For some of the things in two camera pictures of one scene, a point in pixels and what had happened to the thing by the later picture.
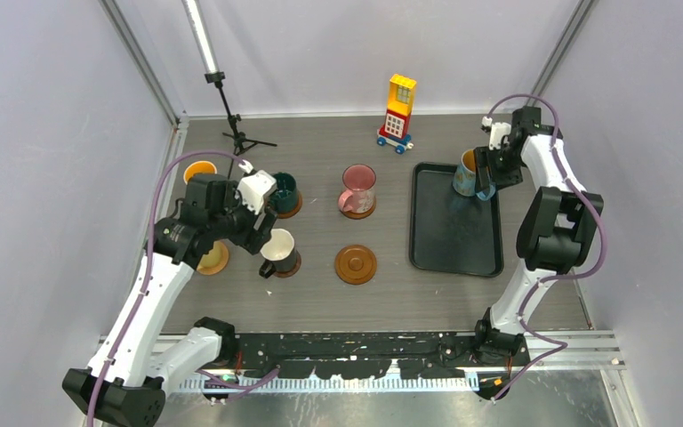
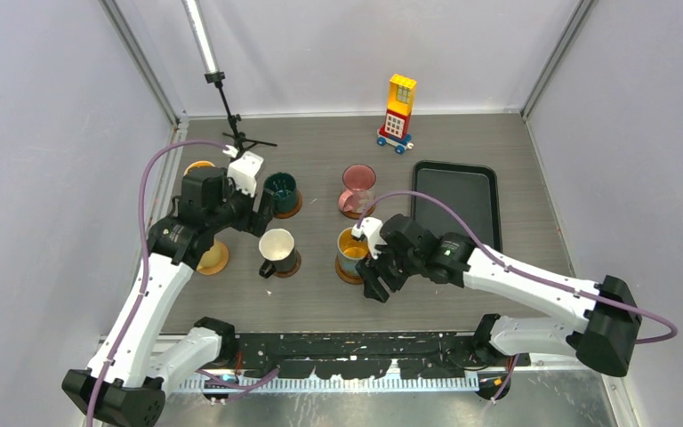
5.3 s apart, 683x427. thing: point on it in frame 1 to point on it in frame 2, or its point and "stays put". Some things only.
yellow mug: [215, 261] stays put
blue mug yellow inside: [464, 178] to [350, 252]
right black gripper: [501, 180] to [373, 288]
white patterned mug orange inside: [200, 166] stays put
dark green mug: [285, 198] stays put
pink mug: [359, 189] stays put
